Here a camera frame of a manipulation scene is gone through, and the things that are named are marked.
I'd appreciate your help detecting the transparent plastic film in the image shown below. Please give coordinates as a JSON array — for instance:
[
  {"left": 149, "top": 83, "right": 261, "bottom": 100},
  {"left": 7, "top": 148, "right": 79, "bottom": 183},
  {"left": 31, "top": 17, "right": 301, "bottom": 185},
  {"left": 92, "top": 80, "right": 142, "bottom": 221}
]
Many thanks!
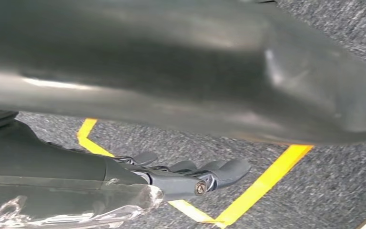
[{"left": 0, "top": 175, "right": 165, "bottom": 229}]

